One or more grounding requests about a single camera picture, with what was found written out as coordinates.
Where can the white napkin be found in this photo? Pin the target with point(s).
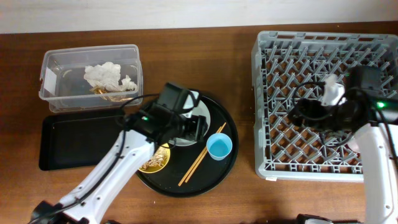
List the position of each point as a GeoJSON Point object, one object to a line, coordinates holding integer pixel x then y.
{"type": "Point", "coordinates": [108, 77]}

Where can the grey ceramic plate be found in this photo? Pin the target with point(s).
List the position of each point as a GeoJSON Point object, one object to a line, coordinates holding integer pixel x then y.
{"type": "Point", "coordinates": [200, 110]}

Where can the wooden chopstick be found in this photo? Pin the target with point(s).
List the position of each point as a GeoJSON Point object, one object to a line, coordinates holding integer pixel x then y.
{"type": "Point", "coordinates": [191, 171]}
{"type": "Point", "coordinates": [197, 161]}

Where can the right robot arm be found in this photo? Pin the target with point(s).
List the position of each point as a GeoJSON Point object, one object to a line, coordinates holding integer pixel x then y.
{"type": "Point", "coordinates": [373, 122]}

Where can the blue plastic cup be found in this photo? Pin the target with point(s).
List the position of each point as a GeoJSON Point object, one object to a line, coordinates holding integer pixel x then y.
{"type": "Point", "coordinates": [219, 146]}

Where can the black rectangular tray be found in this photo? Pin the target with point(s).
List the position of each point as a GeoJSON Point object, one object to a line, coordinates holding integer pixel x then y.
{"type": "Point", "coordinates": [78, 139]}

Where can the clear plastic bin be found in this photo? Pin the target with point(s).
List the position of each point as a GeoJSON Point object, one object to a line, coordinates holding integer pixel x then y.
{"type": "Point", "coordinates": [64, 87]}

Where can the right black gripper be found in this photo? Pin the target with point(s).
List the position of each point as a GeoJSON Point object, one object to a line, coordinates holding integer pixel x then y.
{"type": "Point", "coordinates": [313, 119]}

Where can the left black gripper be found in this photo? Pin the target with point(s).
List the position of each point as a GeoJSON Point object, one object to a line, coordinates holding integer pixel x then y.
{"type": "Point", "coordinates": [196, 128]}

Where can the yellow bowl with food scraps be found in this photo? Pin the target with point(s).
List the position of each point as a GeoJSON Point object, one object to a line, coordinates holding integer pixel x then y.
{"type": "Point", "coordinates": [158, 161]}

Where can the round black tray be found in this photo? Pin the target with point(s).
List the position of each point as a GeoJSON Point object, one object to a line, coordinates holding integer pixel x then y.
{"type": "Point", "coordinates": [209, 172]}

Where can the grey dishwasher rack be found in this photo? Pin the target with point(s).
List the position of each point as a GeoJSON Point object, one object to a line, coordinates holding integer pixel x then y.
{"type": "Point", "coordinates": [282, 62]}

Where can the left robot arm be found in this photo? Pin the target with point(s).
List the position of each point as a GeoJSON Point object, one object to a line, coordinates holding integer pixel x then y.
{"type": "Point", "coordinates": [142, 135]}

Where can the gold foil wrapper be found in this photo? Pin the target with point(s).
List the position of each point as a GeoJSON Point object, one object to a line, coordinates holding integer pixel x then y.
{"type": "Point", "coordinates": [104, 95]}

